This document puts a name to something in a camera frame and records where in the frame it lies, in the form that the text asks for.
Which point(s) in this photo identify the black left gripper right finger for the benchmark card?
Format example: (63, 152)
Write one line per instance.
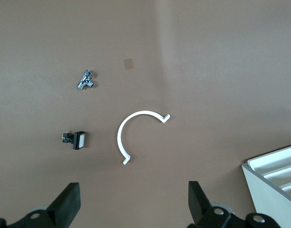
(198, 206)

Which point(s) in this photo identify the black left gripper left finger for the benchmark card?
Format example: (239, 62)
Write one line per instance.
(65, 206)

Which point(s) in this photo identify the white drawer cabinet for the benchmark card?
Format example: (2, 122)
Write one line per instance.
(266, 197)

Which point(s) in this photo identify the white curved plastic clip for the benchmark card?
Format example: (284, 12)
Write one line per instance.
(119, 135)

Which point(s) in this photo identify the brown tape patch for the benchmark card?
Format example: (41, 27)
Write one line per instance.
(128, 64)

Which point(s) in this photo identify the black rectangular white-faced switch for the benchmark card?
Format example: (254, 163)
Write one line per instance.
(77, 140)

